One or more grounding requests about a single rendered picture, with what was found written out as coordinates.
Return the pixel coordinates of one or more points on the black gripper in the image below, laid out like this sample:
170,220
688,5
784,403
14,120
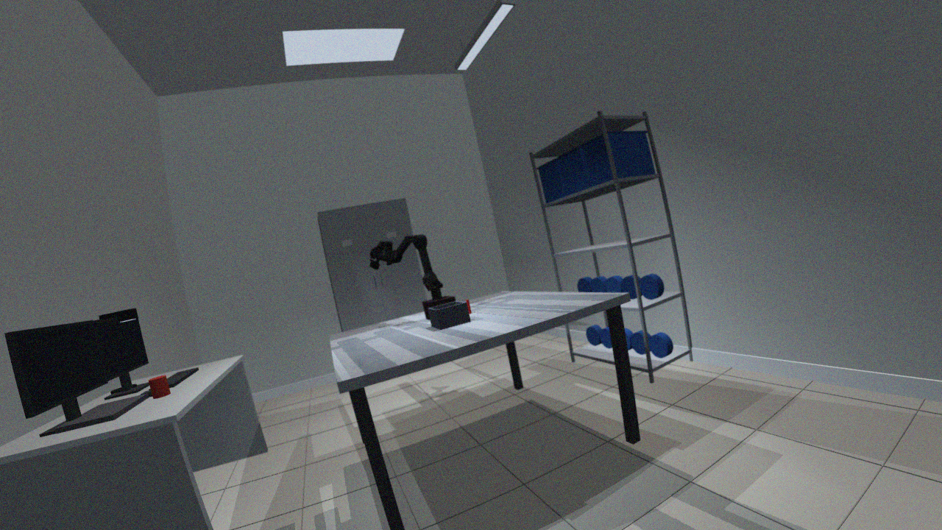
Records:
375,264

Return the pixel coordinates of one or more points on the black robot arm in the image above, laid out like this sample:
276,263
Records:
430,280

